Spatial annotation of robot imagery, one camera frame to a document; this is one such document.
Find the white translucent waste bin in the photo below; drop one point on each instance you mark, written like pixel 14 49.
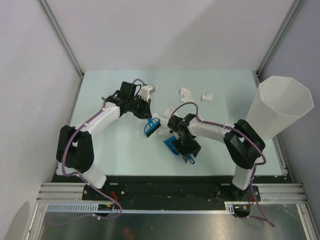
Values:
pixel 278 103

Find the right aluminium frame post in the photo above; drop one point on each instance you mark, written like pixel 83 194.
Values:
pixel 280 34

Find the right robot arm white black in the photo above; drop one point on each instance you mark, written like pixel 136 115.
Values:
pixel 243 144

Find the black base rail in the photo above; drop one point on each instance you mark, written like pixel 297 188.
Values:
pixel 168 193

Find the paper scrap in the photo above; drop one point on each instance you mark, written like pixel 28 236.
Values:
pixel 169 111
pixel 207 97
pixel 185 95
pixel 164 131
pixel 163 120

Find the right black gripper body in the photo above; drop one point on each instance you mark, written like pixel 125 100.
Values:
pixel 186 145

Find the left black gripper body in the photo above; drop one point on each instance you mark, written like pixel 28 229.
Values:
pixel 139 106

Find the left aluminium frame post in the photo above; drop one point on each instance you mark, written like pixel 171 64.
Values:
pixel 52 20

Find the aluminium frame rail right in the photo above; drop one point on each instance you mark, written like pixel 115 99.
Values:
pixel 282 193

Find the aluminium frame rail left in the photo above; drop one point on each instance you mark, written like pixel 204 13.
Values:
pixel 60 192

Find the aluminium frame rail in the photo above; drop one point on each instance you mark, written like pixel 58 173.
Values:
pixel 282 193
pixel 60 192

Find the paper scrap front right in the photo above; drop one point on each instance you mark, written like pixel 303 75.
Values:
pixel 163 120

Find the aluminium frame post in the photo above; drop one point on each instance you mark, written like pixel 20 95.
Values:
pixel 52 20
pixel 280 34

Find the paper scrap back middle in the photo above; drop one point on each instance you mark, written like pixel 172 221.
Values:
pixel 185 95

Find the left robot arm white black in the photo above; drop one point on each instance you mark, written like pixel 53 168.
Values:
pixel 75 149

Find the paper scrap back right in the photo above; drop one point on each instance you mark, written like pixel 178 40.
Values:
pixel 207 97

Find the paper scrap centre back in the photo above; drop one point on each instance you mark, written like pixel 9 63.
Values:
pixel 169 111

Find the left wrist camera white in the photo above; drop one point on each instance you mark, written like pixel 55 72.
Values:
pixel 146 91

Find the blue hand brush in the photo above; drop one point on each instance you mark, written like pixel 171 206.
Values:
pixel 152 125

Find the blue dustpan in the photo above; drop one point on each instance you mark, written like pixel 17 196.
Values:
pixel 169 142

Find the paper scrap far right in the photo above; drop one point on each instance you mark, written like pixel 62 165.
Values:
pixel 164 131

